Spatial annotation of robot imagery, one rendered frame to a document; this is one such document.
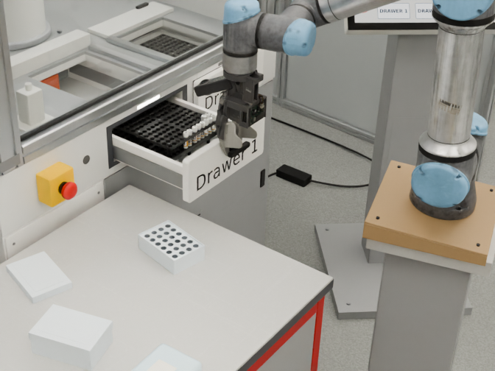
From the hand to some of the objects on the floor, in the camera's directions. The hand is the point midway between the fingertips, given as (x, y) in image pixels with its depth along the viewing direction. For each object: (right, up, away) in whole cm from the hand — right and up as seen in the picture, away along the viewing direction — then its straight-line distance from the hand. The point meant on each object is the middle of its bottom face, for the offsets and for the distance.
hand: (230, 146), depth 201 cm
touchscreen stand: (+54, -39, +110) cm, 128 cm away
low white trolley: (-22, -95, +18) cm, 99 cm away
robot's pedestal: (+46, -80, +46) cm, 103 cm away
